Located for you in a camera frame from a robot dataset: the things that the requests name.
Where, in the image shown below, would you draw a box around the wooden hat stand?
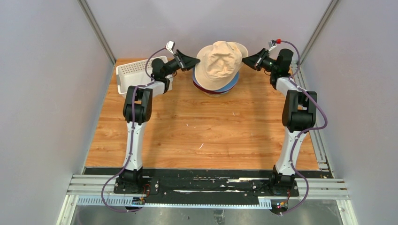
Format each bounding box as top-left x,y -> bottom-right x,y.
204,92 -> 228,98

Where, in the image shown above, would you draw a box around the blue hat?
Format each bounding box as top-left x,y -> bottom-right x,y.
192,68 -> 239,95

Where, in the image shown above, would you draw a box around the maroon bucket hat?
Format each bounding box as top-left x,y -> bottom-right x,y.
192,78 -> 237,93

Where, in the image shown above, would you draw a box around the beige cap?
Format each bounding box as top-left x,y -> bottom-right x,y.
194,41 -> 248,91

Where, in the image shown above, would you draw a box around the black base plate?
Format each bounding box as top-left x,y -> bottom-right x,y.
114,168 -> 299,205

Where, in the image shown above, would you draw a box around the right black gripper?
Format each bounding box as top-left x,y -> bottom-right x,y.
241,48 -> 278,73

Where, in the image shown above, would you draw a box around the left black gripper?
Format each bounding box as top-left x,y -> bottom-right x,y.
163,50 -> 199,77

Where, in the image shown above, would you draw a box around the purple cable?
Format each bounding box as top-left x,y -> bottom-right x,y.
280,39 -> 329,216
101,46 -> 168,214

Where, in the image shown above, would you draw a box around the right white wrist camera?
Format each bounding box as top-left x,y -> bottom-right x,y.
268,39 -> 282,52

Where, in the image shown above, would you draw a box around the aluminium frame rails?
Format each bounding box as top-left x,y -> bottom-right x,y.
57,66 -> 355,225

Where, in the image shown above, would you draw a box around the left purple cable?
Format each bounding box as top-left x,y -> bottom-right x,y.
101,46 -> 168,214

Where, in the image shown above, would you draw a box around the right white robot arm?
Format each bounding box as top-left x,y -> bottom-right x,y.
242,48 -> 317,195

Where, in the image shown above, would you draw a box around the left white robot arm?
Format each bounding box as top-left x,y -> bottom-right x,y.
114,50 -> 200,194

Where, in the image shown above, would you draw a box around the white perforated basket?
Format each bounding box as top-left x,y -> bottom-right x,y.
116,56 -> 173,99

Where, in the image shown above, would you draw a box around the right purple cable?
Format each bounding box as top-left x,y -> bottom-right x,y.
280,39 -> 329,216

